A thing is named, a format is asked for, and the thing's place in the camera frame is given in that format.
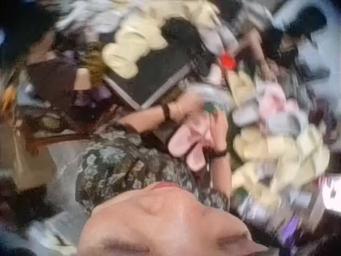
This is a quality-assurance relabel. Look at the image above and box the small red object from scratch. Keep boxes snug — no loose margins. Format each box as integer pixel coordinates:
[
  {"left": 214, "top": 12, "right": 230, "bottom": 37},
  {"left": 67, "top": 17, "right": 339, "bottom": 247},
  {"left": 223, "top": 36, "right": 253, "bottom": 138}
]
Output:
[{"left": 220, "top": 52, "right": 238, "bottom": 69}]

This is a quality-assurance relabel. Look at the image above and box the person's left hand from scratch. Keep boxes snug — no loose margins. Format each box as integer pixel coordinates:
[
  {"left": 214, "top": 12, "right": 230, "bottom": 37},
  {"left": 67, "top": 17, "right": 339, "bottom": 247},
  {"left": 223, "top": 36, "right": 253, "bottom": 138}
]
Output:
[{"left": 170, "top": 95, "right": 211, "bottom": 124}]

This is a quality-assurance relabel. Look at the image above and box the pink slipper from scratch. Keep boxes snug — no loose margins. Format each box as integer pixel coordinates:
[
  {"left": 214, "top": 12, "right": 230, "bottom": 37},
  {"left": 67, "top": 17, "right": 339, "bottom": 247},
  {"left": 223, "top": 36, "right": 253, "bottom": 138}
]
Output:
[
  {"left": 186, "top": 129, "right": 208, "bottom": 172},
  {"left": 167, "top": 124, "right": 199, "bottom": 158}
]

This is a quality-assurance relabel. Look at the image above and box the person's right hand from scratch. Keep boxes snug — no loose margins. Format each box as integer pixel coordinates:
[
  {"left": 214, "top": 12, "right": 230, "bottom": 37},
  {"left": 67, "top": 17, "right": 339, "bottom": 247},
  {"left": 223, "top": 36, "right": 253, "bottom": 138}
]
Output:
[{"left": 205, "top": 111, "right": 229, "bottom": 153}]

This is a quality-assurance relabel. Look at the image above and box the heap of cream slippers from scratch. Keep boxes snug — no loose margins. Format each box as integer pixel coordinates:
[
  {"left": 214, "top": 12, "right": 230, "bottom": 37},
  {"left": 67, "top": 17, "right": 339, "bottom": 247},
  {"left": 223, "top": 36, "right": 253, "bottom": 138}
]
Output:
[{"left": 102, "top": 0, "right": 222, "bottom": 78}]

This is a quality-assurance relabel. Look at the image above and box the heap of mixed pastel slippers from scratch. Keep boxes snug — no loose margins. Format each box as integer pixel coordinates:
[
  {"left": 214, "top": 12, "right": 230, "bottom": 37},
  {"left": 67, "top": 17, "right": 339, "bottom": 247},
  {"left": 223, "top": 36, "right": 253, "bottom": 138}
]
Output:
[{"left": 202, "top": 71, "right": 334, "bottom": 231}]

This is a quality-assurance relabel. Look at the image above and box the black tray with grey rim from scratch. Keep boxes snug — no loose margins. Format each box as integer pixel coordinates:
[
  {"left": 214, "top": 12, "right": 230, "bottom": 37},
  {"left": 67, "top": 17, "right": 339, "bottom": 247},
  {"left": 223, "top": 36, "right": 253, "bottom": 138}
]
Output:
[{"left": 103, "top": 45, "right": 205, "bottom": 110}]

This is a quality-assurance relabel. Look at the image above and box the dark brown cardboard box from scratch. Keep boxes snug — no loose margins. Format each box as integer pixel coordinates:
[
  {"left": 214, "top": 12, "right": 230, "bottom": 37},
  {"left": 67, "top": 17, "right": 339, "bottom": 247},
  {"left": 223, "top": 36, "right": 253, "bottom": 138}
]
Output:
[{"left": 26, "top": 57, "right": 93, "bottom": 113}]

